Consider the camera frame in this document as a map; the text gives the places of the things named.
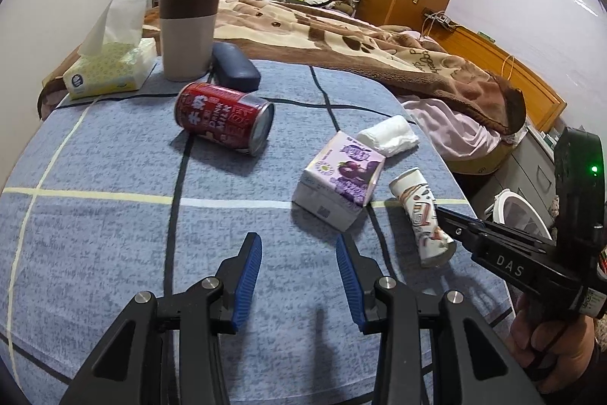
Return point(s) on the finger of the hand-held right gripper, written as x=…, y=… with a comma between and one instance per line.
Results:
x=462, y=230

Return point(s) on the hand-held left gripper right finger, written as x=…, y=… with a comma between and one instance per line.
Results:
x=351, y=286

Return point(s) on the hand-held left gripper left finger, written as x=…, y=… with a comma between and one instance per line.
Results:
x=246, y=286

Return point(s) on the patterned paper cup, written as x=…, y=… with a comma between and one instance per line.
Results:
x=422, y=215

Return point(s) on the white round trash bin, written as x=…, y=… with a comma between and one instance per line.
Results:
x=500, y=203

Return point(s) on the person's right hand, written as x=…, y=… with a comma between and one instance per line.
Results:
x=569, y=353

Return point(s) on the grey drawer cabinet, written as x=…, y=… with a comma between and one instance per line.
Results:
x=526, y=168

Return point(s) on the pink quilt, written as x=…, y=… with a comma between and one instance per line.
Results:
x=450, y=125

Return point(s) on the purple and white carton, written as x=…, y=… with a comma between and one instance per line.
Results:
x=341, y=172

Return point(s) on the white tissue wad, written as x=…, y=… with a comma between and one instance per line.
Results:
x=389, y=135

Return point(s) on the blue checked tablecloth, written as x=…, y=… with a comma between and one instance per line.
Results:
x=118, y=234

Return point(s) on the orange wooden headboard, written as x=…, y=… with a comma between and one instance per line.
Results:
x=521, y=73

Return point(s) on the red drink can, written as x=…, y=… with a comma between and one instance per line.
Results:
x=213, y=111

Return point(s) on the brown printed blanket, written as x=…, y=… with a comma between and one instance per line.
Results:
x=379, y=59

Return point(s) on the power strip with chargers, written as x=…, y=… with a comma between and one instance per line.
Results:
x=438, y=18

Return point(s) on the dark blue glasses case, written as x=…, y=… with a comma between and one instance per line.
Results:
x=234, y=68

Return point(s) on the brown and white tumbler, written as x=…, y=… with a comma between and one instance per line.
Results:
x=187, y=40

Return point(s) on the yellow tissue box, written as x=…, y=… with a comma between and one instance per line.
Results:
x=109, y=68

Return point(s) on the yellow bed frame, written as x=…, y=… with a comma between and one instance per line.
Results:
x=483, y=161

